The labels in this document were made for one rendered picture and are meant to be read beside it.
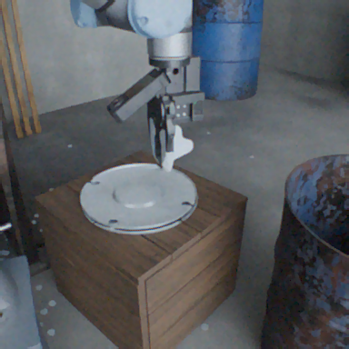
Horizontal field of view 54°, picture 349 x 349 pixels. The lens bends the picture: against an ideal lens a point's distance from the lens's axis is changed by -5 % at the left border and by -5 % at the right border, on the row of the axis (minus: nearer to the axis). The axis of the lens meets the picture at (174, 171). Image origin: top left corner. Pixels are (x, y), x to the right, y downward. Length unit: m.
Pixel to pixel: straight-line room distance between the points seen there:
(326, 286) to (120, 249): 0.40
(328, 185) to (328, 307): 0.36
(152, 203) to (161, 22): 0.54
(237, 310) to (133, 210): 0.46
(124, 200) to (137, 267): 0.22
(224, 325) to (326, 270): 0.49
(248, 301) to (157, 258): 0.47
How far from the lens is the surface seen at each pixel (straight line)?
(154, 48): 0.60
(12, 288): 0.54
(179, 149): 0.66
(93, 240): 0.79
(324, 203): 0.96
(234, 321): 1.07
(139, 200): 0.87
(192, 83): 0.64
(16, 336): 0.52
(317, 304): 0.70
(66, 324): 1.10
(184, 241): 0.77
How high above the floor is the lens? 0.85
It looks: 30 degrees down
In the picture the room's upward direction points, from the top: straight up
